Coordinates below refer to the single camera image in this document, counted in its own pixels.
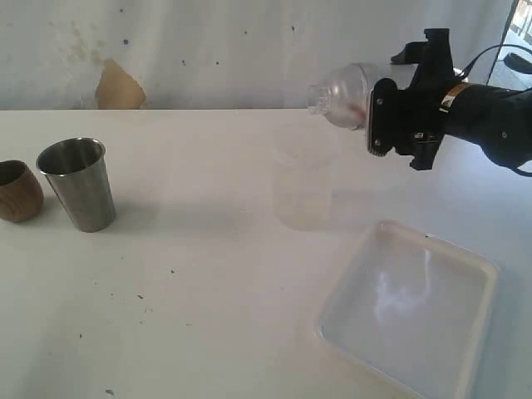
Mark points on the translucent white plastic cup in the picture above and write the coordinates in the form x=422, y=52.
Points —
x=302, y=177

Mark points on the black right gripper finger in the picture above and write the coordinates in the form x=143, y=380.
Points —
x=383, y=133
x=412, y=53

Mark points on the brown wooden cup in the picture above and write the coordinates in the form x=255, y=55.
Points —
x=21, y=193

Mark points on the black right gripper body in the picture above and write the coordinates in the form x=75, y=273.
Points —
x=420, y=102

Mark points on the white square plastic tray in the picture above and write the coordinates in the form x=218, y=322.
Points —
x=413, y=309

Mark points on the clear plastic shaker tumbler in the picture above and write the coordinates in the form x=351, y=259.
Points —
x=371, y=73

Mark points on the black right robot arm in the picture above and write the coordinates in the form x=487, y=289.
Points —
x=496, y=119

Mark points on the stainless steel cup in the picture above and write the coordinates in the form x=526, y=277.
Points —
x=76, y=170

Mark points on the clear dome shaker lid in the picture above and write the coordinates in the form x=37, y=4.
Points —
x=332, y=96

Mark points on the brown and yellow food pieces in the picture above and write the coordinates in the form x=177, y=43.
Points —
x=359, y=112

